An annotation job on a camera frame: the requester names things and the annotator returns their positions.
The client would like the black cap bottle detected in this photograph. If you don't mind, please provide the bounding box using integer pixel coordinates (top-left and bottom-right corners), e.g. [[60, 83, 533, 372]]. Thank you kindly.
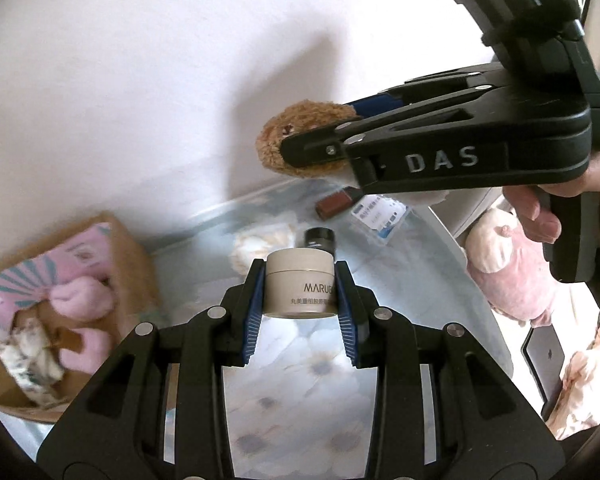
[[303, 226, 336, 255]]

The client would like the beige cream jar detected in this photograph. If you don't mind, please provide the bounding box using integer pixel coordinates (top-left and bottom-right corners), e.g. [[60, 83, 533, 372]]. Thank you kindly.
[[263, 248, 337, 320]]

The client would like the person right hand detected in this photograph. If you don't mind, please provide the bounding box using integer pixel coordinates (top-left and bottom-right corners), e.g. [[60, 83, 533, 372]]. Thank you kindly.
[[503, 152, 600, 244]]

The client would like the white blue sachet packet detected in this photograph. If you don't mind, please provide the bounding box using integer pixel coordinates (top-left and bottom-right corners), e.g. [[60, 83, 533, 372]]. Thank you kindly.
[[351, 195, 411, 245]]

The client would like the brown cardboard box pink lining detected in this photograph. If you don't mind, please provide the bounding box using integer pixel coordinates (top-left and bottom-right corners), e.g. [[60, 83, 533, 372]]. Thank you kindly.
[[0, 214, 162, 424]]

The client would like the floral blue bed sheet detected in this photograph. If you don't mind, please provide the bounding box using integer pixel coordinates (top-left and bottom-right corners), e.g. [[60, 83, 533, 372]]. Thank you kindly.
[[0, 176, 514, 480]]

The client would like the pink fluffy slipper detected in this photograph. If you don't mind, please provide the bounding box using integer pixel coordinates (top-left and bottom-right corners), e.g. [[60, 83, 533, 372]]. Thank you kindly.
[[54, 327, 112, 375], [48, 276, 114, 323]]

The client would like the pink plush pig toy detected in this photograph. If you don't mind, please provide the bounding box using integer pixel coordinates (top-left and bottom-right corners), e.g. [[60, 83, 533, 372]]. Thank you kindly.
[[464, 208, 558, 327]]

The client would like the brown lipstick tube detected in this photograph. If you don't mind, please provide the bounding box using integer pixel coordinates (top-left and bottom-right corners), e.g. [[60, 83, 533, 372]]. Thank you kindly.
[[314, 186, 364, 220]]

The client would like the black tablet device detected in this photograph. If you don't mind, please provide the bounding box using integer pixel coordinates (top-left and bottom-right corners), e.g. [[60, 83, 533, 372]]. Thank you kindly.
[[521, 325, 565, 404]]

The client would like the white fluffy pad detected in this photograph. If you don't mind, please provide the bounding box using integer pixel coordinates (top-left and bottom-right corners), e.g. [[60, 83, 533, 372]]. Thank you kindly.
[[230, 223, 296, 275]]

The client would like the brown teddy bear toy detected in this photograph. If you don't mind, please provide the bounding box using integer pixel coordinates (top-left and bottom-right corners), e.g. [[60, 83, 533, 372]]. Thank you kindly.
[[254, 100, 358, 181]]

